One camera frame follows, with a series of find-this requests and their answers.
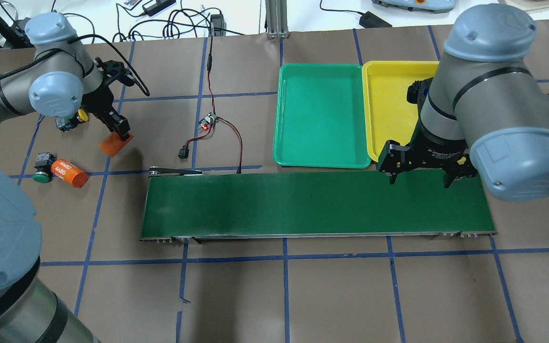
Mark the green push button by cylinder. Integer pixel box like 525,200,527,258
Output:
32,152,56,184

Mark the black power adapter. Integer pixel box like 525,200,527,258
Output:
359,11,392,28

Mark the small green circuit board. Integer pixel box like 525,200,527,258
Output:
198,111,219,132

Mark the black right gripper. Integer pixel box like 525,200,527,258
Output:
377,107,478,188

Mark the red and black wire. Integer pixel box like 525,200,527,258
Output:
184,29,244,174

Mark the yellow push button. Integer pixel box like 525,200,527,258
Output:
55,117,79,132
76,109,89,123

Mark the green plastic tray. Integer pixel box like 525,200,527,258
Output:
272,63,372,169

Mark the black barrel plug connector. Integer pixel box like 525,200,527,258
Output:
177,146,189,159

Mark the yellow plastic tray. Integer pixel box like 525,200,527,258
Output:
362,61,439,162

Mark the teach pendant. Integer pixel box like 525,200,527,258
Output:
372,0,456,14

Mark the aluminium frame post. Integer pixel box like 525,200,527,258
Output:
265,0,290,39

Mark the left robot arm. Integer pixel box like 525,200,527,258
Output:
0,12,136,343

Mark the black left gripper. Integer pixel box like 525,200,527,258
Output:
82,57,137,141

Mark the green conveyor belt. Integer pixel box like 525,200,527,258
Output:
140,170,496,241

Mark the plain orange cylinder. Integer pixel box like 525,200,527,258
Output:
98,132,134,158

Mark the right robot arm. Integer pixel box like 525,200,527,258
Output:
377,3,549,202

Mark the orange cylinder with white text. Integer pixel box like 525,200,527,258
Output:
51,159,89,188

